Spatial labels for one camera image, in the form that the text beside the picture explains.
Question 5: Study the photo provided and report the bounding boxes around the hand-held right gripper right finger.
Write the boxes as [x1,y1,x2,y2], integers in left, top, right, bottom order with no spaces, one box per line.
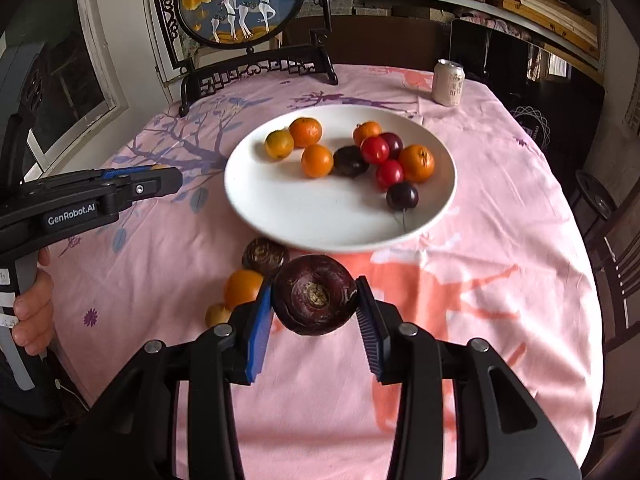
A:
[355,276,583,480]

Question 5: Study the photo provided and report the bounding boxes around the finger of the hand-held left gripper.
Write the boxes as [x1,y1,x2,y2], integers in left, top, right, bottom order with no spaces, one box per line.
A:
[97,165,157,182]
[106,167,183,209]

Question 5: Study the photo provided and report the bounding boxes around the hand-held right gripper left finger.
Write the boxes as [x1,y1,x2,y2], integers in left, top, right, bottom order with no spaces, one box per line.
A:
[52,282,275,480]

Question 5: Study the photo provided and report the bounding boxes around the dark purple mangosteen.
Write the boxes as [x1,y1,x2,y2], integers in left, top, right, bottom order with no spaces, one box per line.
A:
[271,254,359,337]

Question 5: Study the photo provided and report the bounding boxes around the white round plate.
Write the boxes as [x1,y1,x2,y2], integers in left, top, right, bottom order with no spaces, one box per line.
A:
[224,105,457,253]

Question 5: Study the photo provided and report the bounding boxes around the yellow-orange smooth fruit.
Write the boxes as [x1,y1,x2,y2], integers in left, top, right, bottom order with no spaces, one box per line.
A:
[264,129,295,162]

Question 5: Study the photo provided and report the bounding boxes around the dark plum with stem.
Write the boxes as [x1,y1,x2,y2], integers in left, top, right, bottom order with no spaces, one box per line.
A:
[386,182,420,212]

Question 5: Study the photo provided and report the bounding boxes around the red cherry tomato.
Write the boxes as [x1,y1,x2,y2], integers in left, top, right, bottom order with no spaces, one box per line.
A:
[375,159,405,191]
[360,136,391,165]

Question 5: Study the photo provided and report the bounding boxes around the mandarin orange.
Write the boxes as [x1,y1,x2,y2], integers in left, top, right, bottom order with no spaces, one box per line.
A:
[352,121,383,147]
[301,144,334,179]
[398,144,436,184]
[289,117,323,149]

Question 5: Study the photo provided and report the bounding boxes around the small dark plum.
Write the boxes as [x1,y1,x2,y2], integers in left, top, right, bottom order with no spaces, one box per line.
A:
[380,132,404,161]

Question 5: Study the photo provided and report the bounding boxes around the person's left hand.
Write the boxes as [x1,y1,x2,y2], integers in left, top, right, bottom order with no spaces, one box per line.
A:
[12,249,55,358]

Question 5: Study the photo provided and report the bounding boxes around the small yellow fruit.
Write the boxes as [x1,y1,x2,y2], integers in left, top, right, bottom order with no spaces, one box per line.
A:
[205,303,232,328]

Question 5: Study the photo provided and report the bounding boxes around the smooth orange fruit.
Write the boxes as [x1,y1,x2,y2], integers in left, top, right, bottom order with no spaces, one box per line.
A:
[223,269,265,311]

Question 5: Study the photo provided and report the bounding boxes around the white framed window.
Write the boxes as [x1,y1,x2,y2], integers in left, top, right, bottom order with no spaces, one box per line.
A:
[0,0,128,181]

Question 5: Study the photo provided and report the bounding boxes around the pink printed tablecloth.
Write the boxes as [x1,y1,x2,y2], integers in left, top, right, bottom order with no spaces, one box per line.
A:
[50,62,601,480]

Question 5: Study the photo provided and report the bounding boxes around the round deer screen black stand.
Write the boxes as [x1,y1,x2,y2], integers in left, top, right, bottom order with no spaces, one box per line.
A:
[148,0,339,117]

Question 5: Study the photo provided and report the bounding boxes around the beige drink can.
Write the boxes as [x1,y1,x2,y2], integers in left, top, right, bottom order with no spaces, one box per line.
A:
[432,59,466,107]

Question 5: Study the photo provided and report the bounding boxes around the dark wooden chair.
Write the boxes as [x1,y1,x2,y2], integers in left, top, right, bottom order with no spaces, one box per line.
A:
[592,200,640,361]

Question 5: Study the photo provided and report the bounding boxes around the black cloth white round print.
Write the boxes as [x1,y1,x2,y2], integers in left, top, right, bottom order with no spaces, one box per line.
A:
[510,105,553,147]

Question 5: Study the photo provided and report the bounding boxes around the black round stool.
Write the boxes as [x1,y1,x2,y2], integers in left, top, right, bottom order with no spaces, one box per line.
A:
[570,170,618,221]

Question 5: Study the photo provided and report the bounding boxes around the black glossy panel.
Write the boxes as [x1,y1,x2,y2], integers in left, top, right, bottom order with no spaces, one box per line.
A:
[449,19,532,88]

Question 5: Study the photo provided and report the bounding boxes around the folded patterned cloth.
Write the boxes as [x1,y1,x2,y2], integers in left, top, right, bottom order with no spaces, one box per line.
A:
[460,10,526,41]

